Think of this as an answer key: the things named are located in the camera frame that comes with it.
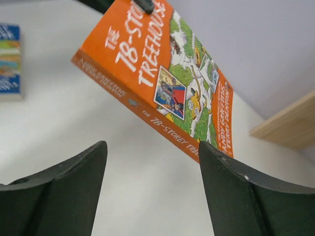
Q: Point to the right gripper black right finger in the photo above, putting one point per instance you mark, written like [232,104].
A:
[243,201]

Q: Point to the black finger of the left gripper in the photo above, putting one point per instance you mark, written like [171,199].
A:
[146,5]

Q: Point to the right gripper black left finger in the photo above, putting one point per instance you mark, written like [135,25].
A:
[58,201]

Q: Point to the orange treehouse book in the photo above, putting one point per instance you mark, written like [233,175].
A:
[156,66]

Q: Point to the wooden two-tier shelf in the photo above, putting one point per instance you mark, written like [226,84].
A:
[292,127]

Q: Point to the blue colourful picture book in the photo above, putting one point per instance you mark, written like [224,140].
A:
[10,62]

